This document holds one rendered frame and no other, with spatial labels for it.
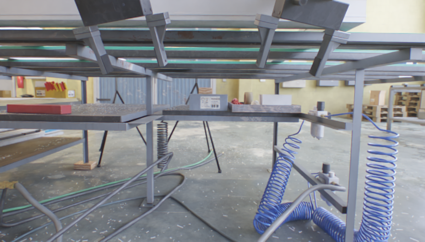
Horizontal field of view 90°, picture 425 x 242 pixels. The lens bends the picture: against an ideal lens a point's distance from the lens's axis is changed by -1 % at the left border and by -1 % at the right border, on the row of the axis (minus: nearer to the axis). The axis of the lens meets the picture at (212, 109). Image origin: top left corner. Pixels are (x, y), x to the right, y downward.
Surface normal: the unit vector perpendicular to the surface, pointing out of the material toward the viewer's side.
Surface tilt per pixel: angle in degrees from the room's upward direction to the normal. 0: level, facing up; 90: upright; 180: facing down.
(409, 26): 90
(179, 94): 90
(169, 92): 90
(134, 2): 114
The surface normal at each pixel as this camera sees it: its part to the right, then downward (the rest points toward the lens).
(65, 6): -0.02, 0.07
